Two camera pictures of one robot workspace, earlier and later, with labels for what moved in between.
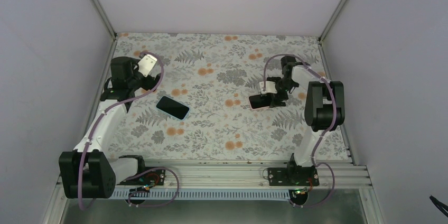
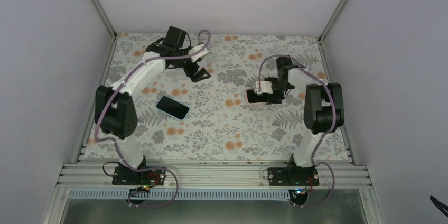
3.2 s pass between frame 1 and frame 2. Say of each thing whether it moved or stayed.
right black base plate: stayed
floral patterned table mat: stayed
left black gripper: moved
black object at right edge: stayed
